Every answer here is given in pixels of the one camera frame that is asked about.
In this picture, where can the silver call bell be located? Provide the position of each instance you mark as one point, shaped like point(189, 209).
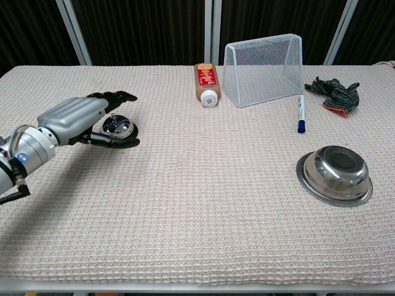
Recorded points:
point(118, 124)

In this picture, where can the grey metal frame post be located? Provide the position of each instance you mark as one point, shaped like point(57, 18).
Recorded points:
point(341, 31)
point(213, 31)
point(74, 31)

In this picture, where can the blue white marker pen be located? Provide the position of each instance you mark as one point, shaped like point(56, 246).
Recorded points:
point(301, 114)

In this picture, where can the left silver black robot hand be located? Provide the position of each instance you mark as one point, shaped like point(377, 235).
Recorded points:
point(75, 115)

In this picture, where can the brown bottle white cap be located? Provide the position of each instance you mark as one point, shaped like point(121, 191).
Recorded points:
point(207, 83)

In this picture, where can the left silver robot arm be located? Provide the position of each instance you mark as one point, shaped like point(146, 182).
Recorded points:
point(26, 151)

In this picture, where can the beige waffle weave tablecloth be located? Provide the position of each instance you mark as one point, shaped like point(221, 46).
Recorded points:
point(197, 200)

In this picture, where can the dark striped knit glove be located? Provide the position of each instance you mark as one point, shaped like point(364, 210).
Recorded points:
point(338, 94)

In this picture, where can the upturned stainless steel bowl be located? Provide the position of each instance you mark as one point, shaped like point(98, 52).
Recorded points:
point(336, 174)

